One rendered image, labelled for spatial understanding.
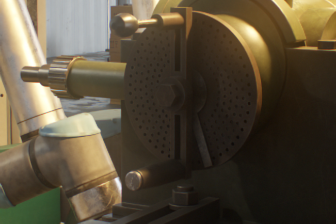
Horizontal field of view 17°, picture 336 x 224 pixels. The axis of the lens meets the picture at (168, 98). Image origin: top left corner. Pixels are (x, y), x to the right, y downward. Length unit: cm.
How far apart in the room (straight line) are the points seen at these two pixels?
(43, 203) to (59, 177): 68
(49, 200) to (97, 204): 73
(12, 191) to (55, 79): 45
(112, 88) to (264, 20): 21
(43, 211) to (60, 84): 109
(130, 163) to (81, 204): 34
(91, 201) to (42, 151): 11
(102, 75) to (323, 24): 28
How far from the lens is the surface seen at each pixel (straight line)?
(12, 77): 199
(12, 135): 252
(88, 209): 181
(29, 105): 198
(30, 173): 184
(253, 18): 135
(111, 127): 242
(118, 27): 119
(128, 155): 148
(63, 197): 386
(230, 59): 128
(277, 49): 134
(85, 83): 143
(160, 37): 133
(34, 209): 250
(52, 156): 182
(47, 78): 148
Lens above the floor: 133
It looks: 7 degrees down
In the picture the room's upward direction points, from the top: straight up
